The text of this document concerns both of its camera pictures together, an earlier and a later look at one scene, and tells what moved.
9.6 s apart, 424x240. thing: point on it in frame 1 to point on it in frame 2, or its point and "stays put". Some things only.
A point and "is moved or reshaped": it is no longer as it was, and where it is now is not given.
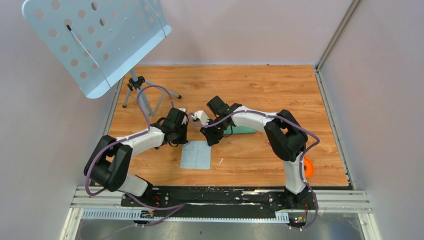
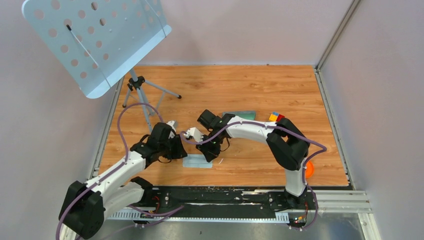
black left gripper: x=183 y=140 to x=179 y=152
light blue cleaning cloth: x=196 y=155 is moved or reshaped
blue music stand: x=96 y=40 stays put
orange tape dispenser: x=308 y=167 stays put
